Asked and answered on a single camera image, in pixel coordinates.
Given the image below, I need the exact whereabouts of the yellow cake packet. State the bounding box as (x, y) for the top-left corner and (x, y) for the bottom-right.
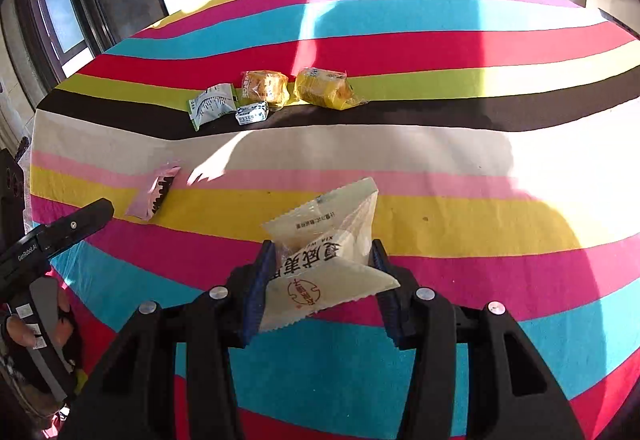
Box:
(293, 67), (368, 111)

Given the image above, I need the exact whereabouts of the orange bread packet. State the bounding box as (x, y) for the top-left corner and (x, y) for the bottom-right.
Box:
(241, 70), (292, 110)

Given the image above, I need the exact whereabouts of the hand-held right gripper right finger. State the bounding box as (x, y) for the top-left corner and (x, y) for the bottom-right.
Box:
(367, 239), (586, 440)

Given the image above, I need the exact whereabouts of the steel washing machine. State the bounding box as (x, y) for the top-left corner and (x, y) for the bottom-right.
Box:
(584, 0), (640, 41)

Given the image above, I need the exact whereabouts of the small white blue packet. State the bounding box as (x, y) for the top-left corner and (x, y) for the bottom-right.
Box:
(235, 102), (271, 126)

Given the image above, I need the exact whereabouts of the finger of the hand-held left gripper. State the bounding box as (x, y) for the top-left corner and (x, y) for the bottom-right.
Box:
(25, 197), (115, 251)

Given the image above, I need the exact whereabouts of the person's left hand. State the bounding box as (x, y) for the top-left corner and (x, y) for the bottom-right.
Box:
(2, 284), (73, 348)

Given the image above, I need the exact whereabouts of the white translucent cake packet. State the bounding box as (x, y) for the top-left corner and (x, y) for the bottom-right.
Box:
(257, 177), (402, 334)

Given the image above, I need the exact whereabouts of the pink snack packet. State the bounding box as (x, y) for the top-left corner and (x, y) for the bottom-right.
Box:
(124, 162), (183, 222)

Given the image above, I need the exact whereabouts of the striped colourful tablecloth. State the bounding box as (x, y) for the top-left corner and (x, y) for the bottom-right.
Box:
(27, 0), (640, 440)

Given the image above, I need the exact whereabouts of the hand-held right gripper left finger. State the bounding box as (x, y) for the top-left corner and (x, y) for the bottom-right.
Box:
(60, 239), (278, 440)

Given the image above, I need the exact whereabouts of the white green snack packet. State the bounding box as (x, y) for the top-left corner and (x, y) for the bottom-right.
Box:
(186, 83), (240, 132)

